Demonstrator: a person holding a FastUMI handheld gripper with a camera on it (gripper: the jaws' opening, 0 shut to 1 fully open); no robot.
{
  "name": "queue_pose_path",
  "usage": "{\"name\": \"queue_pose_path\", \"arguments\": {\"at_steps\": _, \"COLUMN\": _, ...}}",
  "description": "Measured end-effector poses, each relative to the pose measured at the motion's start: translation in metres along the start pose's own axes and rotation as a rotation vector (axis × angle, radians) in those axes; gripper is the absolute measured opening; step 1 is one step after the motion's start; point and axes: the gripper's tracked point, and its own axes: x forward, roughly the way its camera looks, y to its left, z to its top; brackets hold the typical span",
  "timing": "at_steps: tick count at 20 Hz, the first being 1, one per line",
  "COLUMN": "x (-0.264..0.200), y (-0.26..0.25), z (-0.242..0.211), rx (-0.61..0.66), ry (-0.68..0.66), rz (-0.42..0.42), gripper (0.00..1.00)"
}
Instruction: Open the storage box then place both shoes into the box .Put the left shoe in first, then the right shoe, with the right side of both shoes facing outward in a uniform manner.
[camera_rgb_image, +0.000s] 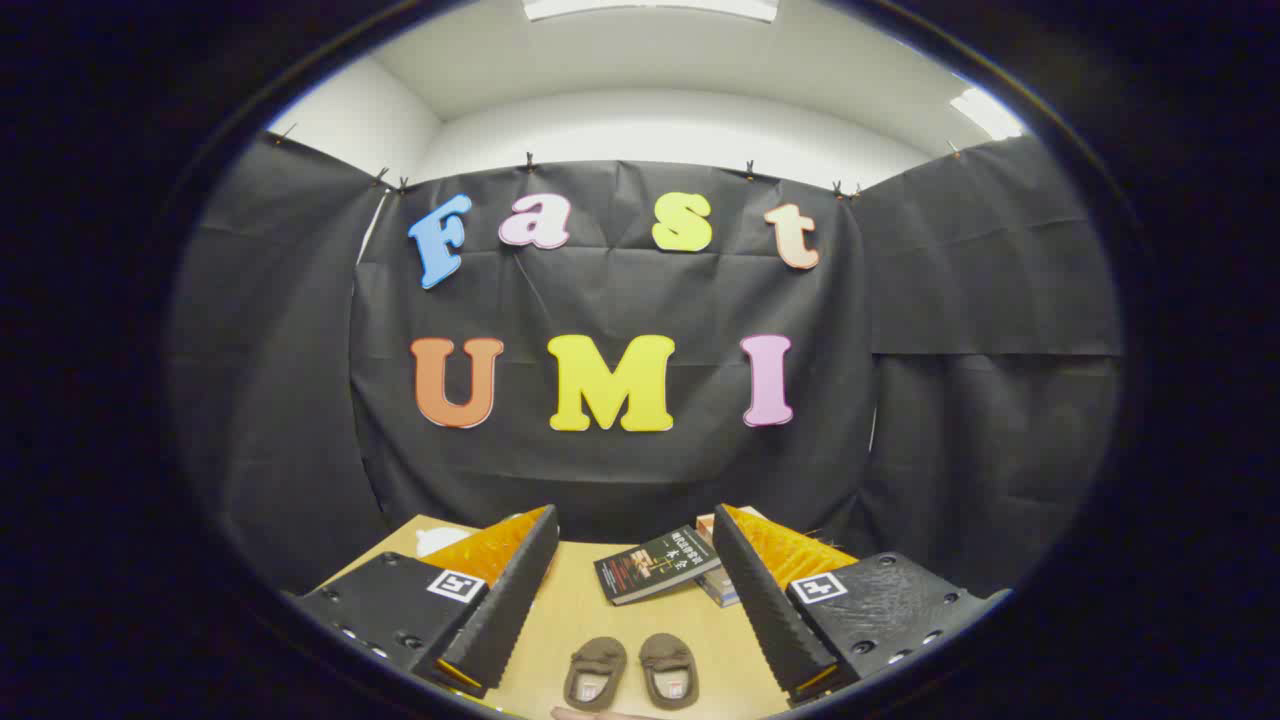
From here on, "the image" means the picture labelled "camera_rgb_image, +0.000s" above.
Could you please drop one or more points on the brown fuzzy shoe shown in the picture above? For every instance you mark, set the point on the brown fuzzy shoe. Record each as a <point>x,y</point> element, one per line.
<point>596,672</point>
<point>668,668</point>

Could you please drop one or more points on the long ceiling light panel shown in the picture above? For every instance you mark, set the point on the long ceiling light panel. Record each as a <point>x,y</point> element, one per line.
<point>650,8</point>

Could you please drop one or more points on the blue cover book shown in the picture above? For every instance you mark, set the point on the blue cover book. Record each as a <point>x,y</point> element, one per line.
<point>722,590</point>

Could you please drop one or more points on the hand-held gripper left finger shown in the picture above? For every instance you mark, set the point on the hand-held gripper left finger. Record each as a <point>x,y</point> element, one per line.
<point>505,610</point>

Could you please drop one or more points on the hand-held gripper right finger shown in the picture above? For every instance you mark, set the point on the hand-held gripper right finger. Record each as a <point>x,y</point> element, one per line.
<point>765,610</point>

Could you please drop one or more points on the black cover book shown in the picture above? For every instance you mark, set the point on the black cover book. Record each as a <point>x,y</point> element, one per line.
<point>655,568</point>

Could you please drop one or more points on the beige cover book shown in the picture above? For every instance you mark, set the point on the beige cover book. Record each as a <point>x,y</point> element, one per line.
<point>705,525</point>

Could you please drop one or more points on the small ceiling light panel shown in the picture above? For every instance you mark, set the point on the small ceiling light panel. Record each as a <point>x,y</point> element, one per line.
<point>988,113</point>

